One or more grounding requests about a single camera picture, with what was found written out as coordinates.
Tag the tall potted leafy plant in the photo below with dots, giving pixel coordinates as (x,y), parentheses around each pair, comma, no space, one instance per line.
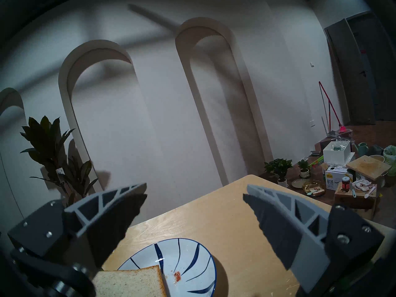
(46,144)

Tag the wooden cutting board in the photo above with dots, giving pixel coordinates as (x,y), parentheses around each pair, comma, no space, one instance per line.
(368,167)

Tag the grey door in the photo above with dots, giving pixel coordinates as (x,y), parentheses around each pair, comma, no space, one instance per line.
(355,76)

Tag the white printed carton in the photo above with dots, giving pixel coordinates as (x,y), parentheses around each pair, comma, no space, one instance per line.
(332,178)

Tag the brown cardboard box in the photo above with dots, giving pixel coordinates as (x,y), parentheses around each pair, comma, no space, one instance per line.
(355,203)

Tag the pale small plate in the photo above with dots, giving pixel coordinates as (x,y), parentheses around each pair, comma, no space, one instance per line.
(298,183)

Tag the tiny plant in white pot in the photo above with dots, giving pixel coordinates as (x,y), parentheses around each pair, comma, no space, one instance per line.
(304,171)

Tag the white plate with blue stripes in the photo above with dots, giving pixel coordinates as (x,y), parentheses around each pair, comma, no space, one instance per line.
(191,259)

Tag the green mesh bag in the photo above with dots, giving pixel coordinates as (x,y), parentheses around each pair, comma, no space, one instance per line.
(390,160)

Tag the long green yellow box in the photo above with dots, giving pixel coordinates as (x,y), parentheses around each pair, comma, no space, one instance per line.
(317,161)

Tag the gold rimmed plate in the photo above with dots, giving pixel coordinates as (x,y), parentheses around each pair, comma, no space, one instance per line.
(312,188)

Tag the small bushy potted plant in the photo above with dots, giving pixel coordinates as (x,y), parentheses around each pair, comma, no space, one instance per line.
(278,166)

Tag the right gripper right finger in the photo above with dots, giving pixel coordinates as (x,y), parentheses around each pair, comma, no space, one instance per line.
(306,240)

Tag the slice of white bread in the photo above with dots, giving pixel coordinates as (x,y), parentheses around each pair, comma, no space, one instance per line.
(130,284)

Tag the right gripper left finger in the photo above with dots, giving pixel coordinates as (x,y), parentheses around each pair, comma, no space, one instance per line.
(105,225)

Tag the beige bowl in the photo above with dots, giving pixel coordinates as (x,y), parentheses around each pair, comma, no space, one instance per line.
(377,158)

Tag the open white box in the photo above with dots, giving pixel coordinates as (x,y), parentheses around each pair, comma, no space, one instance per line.
(337,155)

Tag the green mug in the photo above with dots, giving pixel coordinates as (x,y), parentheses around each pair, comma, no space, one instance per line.
(362,149)

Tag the small red lidded jar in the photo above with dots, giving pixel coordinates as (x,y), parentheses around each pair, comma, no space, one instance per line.
(346,182)

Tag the pink and white cloth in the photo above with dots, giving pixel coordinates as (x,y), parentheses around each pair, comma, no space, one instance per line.
(362,185)

